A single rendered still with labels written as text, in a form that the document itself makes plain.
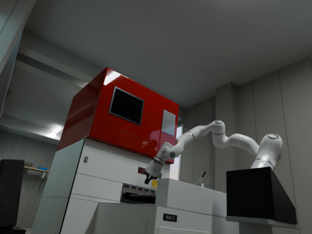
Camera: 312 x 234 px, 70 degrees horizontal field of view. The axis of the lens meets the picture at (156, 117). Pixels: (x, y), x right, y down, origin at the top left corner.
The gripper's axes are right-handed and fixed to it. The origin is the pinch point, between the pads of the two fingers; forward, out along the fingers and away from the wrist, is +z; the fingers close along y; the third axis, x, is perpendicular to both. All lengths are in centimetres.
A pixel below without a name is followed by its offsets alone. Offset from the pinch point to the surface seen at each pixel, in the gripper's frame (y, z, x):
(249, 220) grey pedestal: 64, -9, -37
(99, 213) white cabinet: -12.8, 33.1, -12.2
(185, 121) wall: -72, -142, 252
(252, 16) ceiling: -2, -210, 34
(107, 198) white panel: -17.0, 24.5, -4.9
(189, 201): 35.8, -2.1, -31.1
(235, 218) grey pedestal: 59, -7, -32
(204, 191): 39.6, -11.4, -21.8
